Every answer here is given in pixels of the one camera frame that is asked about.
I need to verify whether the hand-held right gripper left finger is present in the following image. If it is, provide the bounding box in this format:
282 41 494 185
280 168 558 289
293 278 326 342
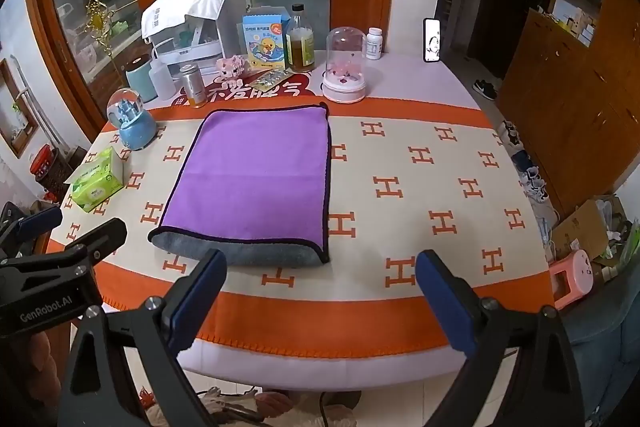
57 248 228 427

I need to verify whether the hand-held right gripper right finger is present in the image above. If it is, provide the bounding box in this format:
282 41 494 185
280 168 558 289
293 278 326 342
415 249 587 427

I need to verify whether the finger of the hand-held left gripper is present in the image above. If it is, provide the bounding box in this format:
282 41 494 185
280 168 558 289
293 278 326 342
62 217 129 269
0 202 64 253

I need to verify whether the purple towel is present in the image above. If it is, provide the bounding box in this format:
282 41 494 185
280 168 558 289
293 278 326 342
147 103 332 269

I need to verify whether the green tissue pack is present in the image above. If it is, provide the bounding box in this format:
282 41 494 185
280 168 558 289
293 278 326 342
65 146 126 213

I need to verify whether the red bucket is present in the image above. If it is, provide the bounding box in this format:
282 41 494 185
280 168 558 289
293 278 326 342
29 144 54 181

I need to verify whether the orange patterned blanket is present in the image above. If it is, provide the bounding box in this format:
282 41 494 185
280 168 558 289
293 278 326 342
45 99 556 360

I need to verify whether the blue snow globe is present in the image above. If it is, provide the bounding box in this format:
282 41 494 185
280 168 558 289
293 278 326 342
106 88 157 151

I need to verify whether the pink plastic stool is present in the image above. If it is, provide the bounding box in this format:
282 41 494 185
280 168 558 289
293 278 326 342
549 249 596 311

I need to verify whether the cardboard box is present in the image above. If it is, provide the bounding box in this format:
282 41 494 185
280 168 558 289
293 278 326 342
550 196 627 264

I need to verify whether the teal cylinder with brown lid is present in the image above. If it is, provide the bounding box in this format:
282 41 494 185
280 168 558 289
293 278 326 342
125 55 160 104

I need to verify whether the white squeeze bottle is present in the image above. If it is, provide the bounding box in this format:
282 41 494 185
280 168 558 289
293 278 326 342
148 52 175 102

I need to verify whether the grey-blue chair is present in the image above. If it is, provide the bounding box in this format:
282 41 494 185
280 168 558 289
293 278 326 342
560 289 640 427

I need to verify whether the metal can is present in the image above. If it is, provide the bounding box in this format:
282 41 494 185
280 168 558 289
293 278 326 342
180 63 207 108

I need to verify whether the black and white sneaker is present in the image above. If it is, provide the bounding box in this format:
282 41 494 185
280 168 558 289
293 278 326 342
500 121 524 148

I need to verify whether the pink toy figure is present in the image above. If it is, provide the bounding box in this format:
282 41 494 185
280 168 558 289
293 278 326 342
216 55 249 80

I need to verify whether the black shoe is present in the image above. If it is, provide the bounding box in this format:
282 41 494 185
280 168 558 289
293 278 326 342
472 79 499 102

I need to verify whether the red printed mat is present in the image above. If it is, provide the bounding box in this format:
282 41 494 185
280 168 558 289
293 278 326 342
170 71 319 108

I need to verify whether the blister pill pack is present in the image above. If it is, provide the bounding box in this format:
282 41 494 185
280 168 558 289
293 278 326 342
251 69 292 90

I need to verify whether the wooden cabinet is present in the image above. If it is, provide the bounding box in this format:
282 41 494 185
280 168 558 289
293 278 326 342
499 0 640 230

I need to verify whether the white storage box with cover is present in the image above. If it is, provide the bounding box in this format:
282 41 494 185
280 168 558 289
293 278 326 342
141 0 247 80

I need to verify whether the glass dome with pink base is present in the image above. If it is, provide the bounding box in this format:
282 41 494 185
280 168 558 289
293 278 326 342
321 27 367 104

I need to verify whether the blue box with duck print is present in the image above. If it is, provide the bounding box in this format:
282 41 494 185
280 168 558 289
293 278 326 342
242 7 293 72

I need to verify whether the black smartphone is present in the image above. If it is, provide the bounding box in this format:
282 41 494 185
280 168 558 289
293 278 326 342
423 18 442 64

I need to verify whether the white pill bottle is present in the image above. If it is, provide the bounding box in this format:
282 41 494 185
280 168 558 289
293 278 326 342
365 27 384 60

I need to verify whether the glass bottle of yellow liquid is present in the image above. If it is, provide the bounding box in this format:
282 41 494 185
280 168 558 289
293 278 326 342
286 3 316 74

